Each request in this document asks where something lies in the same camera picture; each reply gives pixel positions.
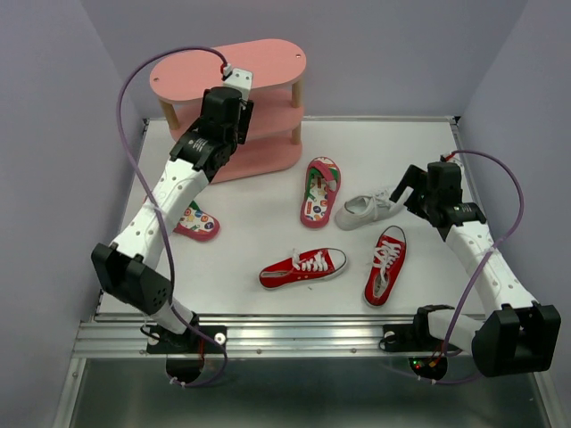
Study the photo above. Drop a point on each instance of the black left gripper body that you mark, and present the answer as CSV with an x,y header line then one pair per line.
x,y
241,130

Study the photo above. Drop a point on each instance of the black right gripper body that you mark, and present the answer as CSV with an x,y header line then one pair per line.
x,y
419,204

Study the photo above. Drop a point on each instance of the pink patterned sandal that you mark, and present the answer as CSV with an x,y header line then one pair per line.
x,y
197,225
322,184

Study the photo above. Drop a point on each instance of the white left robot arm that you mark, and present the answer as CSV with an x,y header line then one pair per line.
x,y
126,268

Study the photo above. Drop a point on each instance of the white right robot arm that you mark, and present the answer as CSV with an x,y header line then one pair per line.
x,y
519,334

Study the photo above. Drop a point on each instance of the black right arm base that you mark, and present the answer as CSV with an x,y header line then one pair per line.
x,y
426,358

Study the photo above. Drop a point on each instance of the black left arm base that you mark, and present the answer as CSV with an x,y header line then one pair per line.
x,y
192,360

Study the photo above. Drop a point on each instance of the pink three-tier shoe shelf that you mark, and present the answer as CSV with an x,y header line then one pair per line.
x,y
274,137

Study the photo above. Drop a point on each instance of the white sneaker right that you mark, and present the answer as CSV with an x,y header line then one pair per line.
x,y
368,208

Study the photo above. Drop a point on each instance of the red sneaker right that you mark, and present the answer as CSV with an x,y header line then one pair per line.
x,y
388,258

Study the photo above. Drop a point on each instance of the red sneaker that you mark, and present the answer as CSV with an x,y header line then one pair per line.
x,y
304,267
388,258

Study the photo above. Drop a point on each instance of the red sneaker centre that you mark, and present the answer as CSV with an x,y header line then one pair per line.
x,y
304,267

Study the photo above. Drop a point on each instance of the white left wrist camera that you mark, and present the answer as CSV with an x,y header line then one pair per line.
x,y
237,79

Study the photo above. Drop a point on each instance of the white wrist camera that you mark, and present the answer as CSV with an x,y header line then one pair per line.
x,y
237,79
452,158

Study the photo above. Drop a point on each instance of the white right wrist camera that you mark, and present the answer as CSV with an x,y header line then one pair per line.
x,y
452,158

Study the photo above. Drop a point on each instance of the aluminium front mounting rail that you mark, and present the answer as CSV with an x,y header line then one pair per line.
x,y
252,337

